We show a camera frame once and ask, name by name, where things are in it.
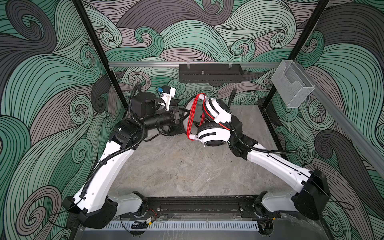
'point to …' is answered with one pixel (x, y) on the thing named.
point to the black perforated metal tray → (210, 73)
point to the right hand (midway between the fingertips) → (198, 119)
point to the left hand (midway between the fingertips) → (191, 111)
